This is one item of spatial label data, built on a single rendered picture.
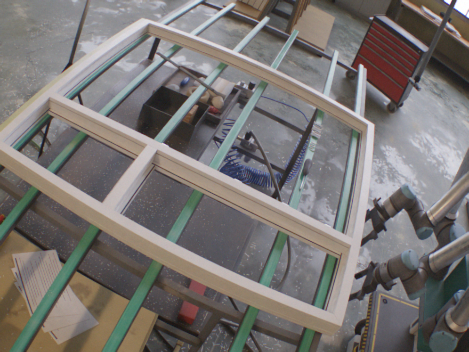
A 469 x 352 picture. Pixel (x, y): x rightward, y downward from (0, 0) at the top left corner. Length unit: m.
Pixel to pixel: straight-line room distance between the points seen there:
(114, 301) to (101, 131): 0.68
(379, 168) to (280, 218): 2.61
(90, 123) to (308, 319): 1.12
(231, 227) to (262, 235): 0.94
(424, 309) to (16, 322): 1.83
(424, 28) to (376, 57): 4.20
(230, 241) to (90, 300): 0.76
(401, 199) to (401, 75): 3.31
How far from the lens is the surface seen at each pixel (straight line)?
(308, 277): 3.18
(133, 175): 1.86
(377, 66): 5.57
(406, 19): 9.56
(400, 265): 1.95
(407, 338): 2.85
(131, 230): 1.68
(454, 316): 2.01
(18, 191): 1.87
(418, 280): 1.99
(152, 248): 1.69
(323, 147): 4.28
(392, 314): 2.87
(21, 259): 1.89
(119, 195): 1.77
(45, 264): 1.89
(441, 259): 2.05
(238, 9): 6.06
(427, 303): 2.46
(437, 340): 2.05
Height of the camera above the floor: 2.15
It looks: 39 degrees down
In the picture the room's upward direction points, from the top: 25 degrees clockwise
